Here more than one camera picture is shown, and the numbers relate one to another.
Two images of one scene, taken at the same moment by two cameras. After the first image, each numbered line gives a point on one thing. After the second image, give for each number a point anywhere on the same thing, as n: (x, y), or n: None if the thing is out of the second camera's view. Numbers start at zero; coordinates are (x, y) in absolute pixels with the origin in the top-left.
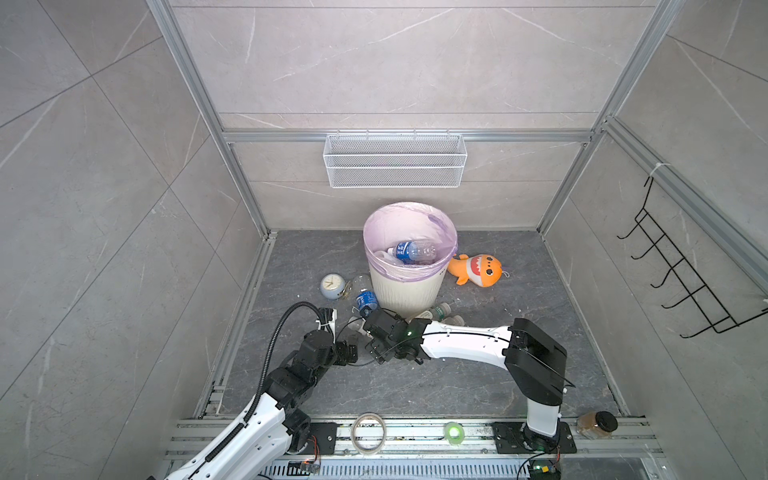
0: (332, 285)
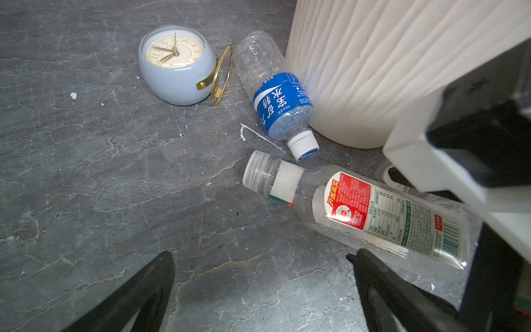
0: (178, 66)
